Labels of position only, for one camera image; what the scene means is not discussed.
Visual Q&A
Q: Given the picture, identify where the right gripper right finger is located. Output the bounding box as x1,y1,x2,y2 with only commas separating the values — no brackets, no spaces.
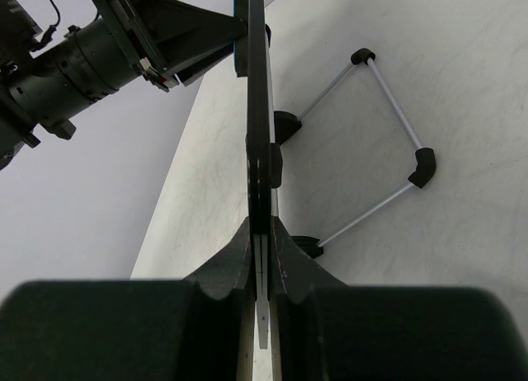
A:
269,219,527,380

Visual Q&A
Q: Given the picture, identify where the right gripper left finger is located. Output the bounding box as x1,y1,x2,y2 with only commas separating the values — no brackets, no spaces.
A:
1,222,252,380

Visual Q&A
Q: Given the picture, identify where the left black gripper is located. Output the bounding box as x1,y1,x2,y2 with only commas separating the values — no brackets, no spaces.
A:
92,0,238,92

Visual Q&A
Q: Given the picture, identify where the blue bone-shaped eraser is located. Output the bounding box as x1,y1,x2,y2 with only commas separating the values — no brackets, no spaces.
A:
233,0,249,78

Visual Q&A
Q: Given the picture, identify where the small black-framed whiteboard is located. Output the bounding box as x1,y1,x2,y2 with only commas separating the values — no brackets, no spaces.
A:
234,0,276,350

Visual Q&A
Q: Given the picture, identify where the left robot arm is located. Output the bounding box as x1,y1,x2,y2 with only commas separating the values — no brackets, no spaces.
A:
1,0,249,166

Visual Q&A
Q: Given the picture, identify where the whiteboard wire stand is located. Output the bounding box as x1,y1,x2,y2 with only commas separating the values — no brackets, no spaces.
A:
273,47,437,258

